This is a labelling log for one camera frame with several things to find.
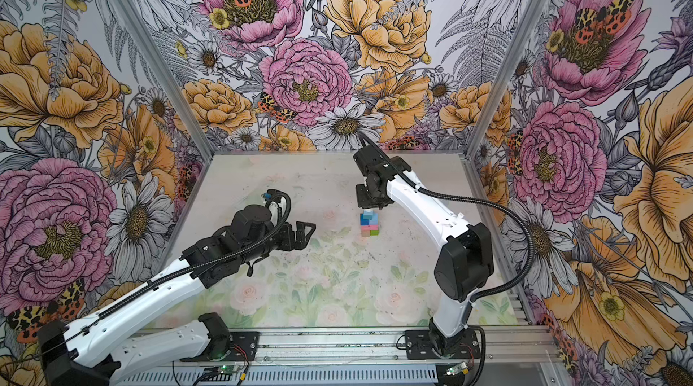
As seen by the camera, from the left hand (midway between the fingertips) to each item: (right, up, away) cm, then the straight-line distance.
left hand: (299, 234), depth 74 cm
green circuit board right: (+42, -35, -3) cm, 54 cm away
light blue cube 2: (+19, +3, +15) cm, 25 cm away
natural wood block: (+19, -4, +21) cm, 29 cm away
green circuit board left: (-19, -35, -3) cm, 39 cm away
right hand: (+20, +6, +9) cm, 23 cm away
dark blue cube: (+18, 0, +19) cm, 26 cm away
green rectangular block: (+22, -4, +22) cm, 31 cm away
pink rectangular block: (+20, -2, +20) cm, 28 cm away
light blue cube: (+22, +1, +18) cm, 28 cm away
